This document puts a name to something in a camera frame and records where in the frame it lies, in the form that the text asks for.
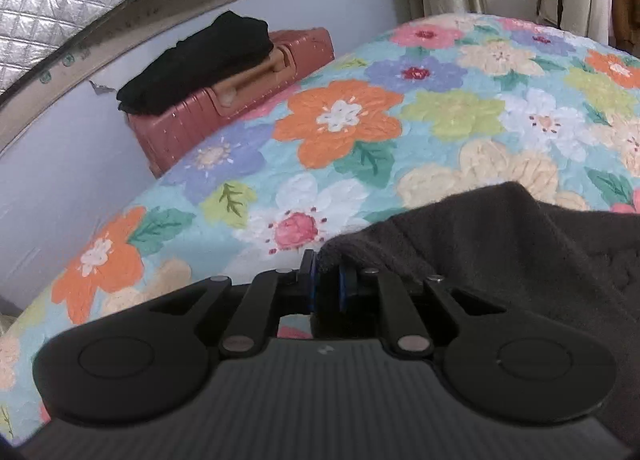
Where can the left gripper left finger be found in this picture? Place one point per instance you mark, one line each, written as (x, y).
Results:
(239, 320)

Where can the pink ribbed suitcase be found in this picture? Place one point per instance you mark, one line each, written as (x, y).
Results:
(166, 138)

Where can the dark brown knit sweater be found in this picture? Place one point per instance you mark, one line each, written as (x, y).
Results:
(580, 268)

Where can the floral quilted bedspread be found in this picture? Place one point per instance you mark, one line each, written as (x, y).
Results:
(435, 107)

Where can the black folded garment on suitcase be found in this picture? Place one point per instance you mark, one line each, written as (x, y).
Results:
(231, 44)

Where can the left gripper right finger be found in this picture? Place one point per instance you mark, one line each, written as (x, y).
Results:
(426, 318)

